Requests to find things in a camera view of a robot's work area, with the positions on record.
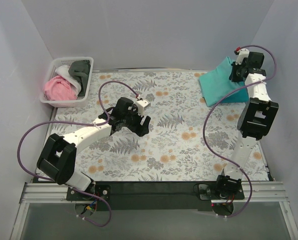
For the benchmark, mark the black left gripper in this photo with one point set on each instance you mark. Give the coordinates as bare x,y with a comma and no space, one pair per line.
138,122

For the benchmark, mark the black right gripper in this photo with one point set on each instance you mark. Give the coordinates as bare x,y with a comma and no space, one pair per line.
237,72

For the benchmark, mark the mint green t shirt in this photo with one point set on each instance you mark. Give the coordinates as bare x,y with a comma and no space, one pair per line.
216,84

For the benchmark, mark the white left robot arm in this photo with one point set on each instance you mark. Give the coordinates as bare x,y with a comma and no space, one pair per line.
58,156

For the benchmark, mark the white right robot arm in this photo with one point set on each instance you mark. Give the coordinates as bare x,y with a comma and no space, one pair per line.
254,122

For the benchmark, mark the white plastic laundry basket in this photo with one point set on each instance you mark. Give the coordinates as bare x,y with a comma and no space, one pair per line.
80,101

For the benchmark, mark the folded teal t shirt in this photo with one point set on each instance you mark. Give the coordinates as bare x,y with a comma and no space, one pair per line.
236,96

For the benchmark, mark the dark grey t shirt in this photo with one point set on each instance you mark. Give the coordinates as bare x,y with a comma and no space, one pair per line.
79,70

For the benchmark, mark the floral patterned table mat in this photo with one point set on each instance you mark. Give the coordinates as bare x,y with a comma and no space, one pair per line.
187,140

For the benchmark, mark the pink t shirt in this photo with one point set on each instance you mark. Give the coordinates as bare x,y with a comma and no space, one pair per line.
59,89

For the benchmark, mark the white t shirt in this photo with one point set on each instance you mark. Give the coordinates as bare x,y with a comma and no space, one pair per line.
63,71

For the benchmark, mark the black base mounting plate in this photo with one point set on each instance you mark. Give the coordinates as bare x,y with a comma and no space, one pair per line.
153,195

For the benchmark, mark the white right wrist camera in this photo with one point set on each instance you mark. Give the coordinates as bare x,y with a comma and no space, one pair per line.
242,53

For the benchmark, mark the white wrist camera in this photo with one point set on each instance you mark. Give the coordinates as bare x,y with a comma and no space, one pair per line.
242,53
142,105

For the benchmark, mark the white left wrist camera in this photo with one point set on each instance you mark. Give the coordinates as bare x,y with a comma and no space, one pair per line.
142,105

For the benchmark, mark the aluminium frame rail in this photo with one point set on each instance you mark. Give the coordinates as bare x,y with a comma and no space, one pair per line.
44,193

